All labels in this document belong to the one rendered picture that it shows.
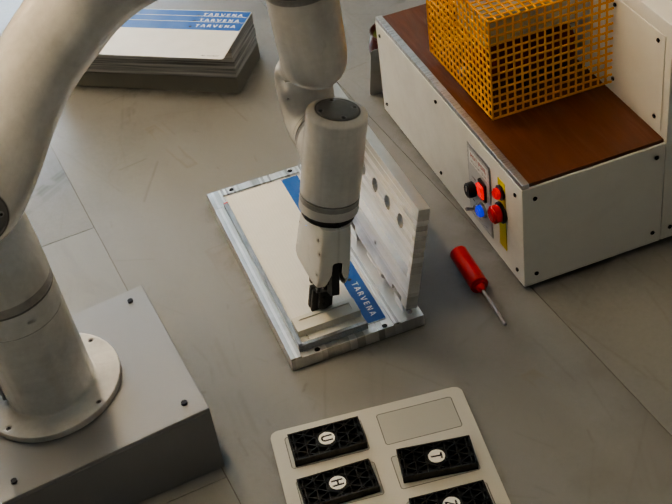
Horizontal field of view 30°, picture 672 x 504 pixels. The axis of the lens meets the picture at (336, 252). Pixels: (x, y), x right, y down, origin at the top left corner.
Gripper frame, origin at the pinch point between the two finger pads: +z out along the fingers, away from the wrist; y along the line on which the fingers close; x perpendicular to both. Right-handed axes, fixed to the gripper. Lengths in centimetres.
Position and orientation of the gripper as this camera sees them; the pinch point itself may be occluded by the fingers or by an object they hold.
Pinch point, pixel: (320, 296)
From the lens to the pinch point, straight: 184.6
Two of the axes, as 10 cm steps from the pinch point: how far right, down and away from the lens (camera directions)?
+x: 9.3, -1.5, 3.3
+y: 3.5, 5.7, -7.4
